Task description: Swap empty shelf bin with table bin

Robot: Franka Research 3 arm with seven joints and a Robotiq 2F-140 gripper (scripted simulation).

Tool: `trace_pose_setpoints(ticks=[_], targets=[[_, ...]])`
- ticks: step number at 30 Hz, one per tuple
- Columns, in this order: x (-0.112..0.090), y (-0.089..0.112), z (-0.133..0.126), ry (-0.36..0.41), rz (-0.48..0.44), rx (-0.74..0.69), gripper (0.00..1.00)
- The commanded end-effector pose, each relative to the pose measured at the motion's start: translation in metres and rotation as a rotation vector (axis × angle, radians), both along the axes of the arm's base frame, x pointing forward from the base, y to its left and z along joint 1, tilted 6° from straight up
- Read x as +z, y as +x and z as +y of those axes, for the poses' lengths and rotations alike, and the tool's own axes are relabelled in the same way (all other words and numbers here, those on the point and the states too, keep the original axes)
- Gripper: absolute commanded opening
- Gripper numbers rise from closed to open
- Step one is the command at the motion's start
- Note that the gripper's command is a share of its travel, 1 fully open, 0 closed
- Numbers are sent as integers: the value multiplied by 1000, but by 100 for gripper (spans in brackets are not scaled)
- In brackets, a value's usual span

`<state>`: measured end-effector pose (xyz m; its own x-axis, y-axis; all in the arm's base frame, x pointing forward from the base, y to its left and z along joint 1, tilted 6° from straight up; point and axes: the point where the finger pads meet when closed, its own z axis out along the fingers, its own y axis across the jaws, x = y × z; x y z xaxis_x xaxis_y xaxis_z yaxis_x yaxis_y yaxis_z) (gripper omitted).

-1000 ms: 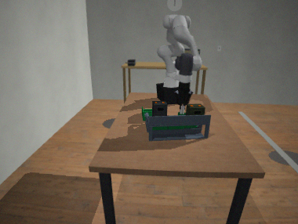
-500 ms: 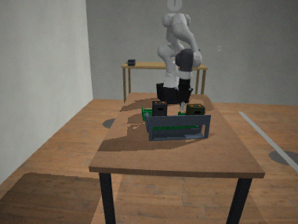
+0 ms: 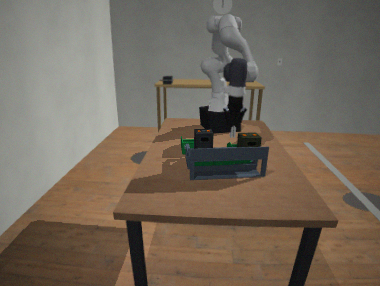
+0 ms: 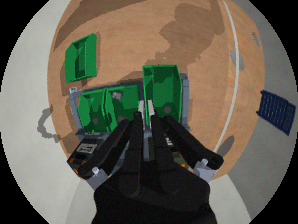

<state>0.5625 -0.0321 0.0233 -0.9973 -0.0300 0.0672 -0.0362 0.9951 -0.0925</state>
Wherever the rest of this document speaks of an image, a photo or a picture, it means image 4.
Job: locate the grey metal disc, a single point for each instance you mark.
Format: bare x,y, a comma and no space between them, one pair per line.
167,109

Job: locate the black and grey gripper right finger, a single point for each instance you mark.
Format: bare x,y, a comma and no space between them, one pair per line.
204,162

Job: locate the grey shelf rack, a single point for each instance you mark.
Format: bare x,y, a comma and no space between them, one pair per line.
103,135

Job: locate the green bin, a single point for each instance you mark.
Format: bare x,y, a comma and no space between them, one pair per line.
92,106
80,59
125,107
163,86

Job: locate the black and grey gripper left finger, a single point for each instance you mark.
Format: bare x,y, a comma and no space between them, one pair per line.
97,169

